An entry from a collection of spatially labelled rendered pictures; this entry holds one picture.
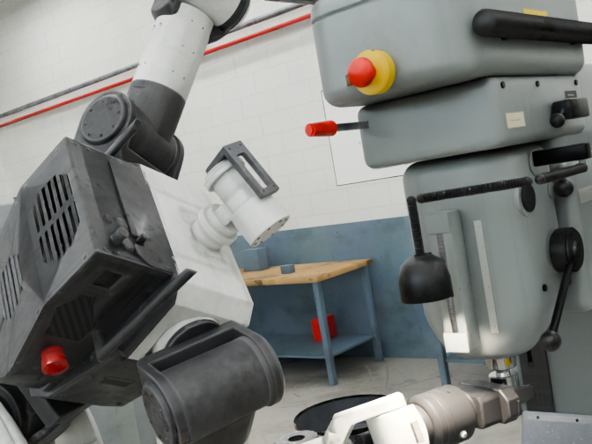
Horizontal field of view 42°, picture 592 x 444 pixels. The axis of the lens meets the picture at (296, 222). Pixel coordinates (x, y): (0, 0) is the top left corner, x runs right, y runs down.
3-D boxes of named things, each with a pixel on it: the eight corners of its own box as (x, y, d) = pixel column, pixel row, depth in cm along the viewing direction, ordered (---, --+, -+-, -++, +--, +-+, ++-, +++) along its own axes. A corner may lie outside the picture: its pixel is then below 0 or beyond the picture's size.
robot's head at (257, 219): (232, 261, 101) (277, 218, 98) (186, 202, 102) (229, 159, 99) (253, 253, 107) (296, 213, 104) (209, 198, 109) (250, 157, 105)
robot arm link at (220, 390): (184, 477, 93) (192, 420, 83) (151, 418, 98) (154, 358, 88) (264, 435, 99) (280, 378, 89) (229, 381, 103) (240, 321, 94)
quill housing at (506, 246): (537, 366, 110) (503, 147, 108) (416, 363, 123) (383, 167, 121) (585, 332, 124) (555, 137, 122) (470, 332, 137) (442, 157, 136)
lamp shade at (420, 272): (399, 306, 102) (391, 261, 102) (403, 296, 109) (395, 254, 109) (453, 299, 100) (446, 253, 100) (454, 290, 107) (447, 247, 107)
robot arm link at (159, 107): (109, 69, 117) (77, 148, 114) (153, 70, 113) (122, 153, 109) (152, 106, 127) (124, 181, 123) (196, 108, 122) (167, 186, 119)
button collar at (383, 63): (391, 90, 101) (383, 44, 101) (355, 99, 105) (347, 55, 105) (399, 89, 103) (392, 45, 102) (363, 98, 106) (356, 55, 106)
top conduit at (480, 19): (498, 33, 96) (493, 4, 95) (468, 40, 98) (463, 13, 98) (614, 42, 129) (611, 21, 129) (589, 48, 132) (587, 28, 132)
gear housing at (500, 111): (506, 146, 104) (494, 73, 104) (361, 171, 120) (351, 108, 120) (590, 131, 129) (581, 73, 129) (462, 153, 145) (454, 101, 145)
